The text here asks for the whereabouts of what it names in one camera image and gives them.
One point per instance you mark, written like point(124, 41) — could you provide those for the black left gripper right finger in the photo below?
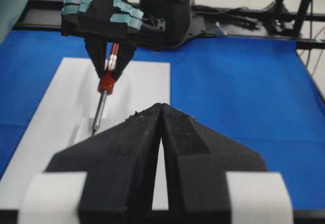
point(196, 161)

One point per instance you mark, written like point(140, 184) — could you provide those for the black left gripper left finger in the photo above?
point(120, 164)

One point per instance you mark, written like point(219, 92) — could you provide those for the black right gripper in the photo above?
point(151, 36)

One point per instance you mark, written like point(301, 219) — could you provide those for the red handled soldering iron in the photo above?
point(105, 87)

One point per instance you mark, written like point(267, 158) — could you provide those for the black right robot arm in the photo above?
point(178, 15)

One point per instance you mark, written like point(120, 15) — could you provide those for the blue table cloth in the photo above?
point(254, 91)

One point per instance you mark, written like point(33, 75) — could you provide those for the green blurred panel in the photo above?
point(11, 11)

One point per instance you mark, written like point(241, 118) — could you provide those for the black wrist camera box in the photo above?
point(113, 19)

